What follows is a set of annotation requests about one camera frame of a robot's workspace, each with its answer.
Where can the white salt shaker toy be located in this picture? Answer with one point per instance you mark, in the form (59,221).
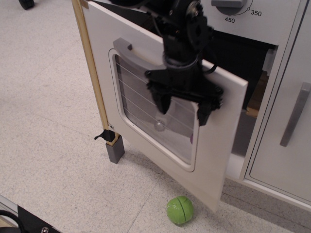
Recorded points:
(159,126)

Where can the white toy oven door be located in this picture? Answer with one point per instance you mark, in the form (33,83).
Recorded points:
(131,111)

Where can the green toy cabbage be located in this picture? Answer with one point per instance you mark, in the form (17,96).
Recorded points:
(180,210)

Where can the grey cabinet leg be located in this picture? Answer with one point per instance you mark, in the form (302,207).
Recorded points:
(116,151)

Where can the black caster wheel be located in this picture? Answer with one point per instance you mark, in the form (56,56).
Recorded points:
(27,4)

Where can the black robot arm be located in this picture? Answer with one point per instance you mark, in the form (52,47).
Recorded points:
(185,33)

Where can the white toy kitchen cabinet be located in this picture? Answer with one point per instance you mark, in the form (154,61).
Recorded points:
(255,45)

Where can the grey oven temperature knob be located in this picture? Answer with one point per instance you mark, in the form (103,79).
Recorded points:
(229,7)

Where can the white cupboard door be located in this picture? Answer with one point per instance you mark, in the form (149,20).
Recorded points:
(288,169)

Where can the grey metal door handle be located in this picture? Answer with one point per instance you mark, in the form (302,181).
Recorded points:
(296,113)

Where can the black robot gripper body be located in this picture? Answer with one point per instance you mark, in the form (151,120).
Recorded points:
(185,82)

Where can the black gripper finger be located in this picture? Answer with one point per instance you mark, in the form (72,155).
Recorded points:
(205,108)
(162,98)

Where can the black metal base plate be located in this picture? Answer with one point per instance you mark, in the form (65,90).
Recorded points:
(33,224)

